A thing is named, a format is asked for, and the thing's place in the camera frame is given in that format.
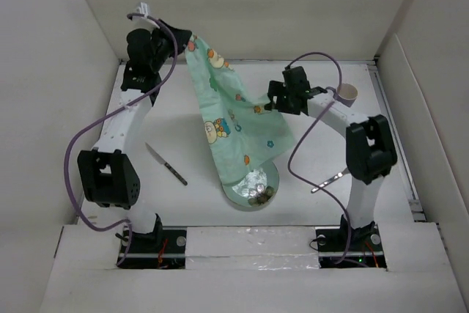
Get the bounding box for black handled table knife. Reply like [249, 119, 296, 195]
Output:
[145, 143, 188, 186]

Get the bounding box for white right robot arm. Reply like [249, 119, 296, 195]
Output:
[265, 66, 397, 250]

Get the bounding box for lilac ceramic mug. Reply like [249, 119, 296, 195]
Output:
[326, 83, 358, 108]

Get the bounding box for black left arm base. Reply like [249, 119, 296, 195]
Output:
[115, 223, 188, 270]

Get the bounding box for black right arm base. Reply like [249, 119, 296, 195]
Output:
[309, 216, 387, 269]

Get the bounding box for silver metal fork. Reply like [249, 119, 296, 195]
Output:
[311, 168, 350, 194]

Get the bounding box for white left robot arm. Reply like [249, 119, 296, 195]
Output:
[78, 24, 192, 252]

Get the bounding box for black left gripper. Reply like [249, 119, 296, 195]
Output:
[147, 19, 191, 73]

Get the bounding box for pale green floral plate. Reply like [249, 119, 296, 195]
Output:
[221, 161, 280, 211]

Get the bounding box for green cartoon print cloth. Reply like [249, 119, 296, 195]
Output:
[185, 34, 295, 184]

